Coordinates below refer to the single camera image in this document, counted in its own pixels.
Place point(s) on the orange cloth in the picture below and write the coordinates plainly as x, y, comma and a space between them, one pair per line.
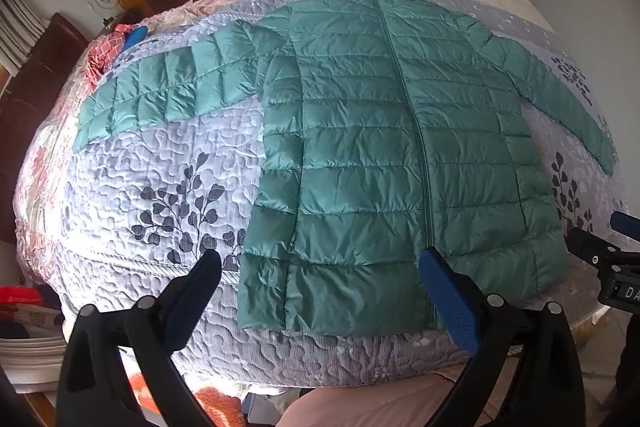
150, 402

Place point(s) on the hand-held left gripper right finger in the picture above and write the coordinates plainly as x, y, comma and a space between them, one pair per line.
445, 297

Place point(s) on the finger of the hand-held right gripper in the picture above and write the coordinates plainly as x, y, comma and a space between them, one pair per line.
626, 222
600, 252

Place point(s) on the grey quilted leaf-print bedspread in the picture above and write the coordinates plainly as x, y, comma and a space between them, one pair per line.
165, 157

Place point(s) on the red packet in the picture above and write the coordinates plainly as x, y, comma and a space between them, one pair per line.
20, 296

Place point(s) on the blue cloth item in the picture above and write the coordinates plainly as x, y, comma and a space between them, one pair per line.
135, 38

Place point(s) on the green puffer jacket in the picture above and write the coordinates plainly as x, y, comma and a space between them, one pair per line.
350, 132

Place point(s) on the brown leather chair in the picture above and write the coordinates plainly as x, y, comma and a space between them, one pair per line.
45, 82

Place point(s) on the red checked cloth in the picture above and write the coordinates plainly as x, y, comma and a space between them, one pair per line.
102, 52

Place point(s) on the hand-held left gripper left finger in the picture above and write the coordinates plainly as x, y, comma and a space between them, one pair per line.
197, 297

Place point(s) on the pink floral blanket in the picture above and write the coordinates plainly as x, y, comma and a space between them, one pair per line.
200, 4

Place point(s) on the stack of white bowls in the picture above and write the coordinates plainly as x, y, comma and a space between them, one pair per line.
30, 357

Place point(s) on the white slatted panel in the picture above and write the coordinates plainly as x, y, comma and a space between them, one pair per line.
20, 22

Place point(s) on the person's pink clothing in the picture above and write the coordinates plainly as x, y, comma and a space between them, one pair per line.
380, 399

